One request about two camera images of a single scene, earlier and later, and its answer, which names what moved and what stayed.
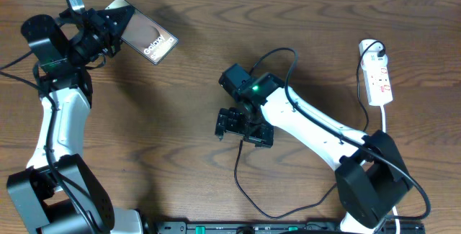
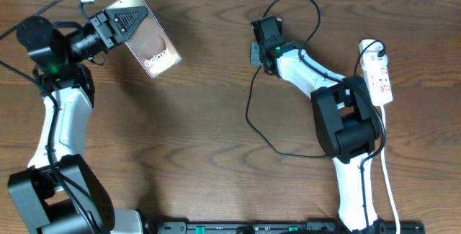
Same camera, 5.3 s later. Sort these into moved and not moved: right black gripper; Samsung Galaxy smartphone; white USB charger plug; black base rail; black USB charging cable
Moved: black USB charging cable; right black gripper; Samsung Galaxy smartphone
Not moved: white USB charger plug; black base rail
